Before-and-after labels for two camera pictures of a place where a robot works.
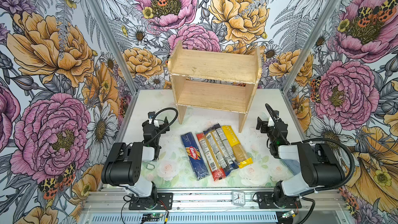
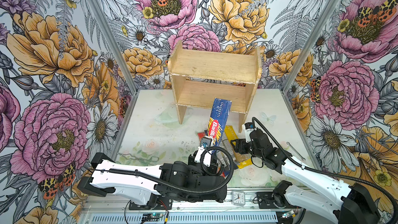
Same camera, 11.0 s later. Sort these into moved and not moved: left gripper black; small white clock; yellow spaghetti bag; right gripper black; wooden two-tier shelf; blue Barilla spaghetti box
Moved: right gripper black; blue Barilla spaghetti box; left gripper black
Not moved: wooden two-tier shelf; yellow spaghetti bag; small white clock
